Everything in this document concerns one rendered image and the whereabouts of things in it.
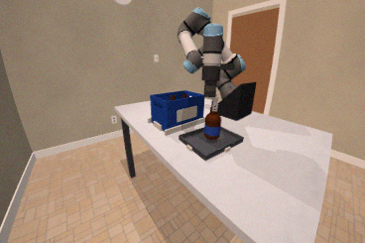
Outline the blue divided crate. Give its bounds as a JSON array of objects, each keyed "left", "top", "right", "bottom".
[{"left": 150, "top": 90, "right": 204, "bottom": 132}]

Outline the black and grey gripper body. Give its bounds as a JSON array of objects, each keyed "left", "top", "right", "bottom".
[{"left": 201, "top": 54, "right": 235, "bottom": 97}]

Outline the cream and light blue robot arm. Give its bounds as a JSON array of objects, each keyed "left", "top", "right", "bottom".
[{"left": 178, "top": 7, "right": 246, "bottom": 99}]

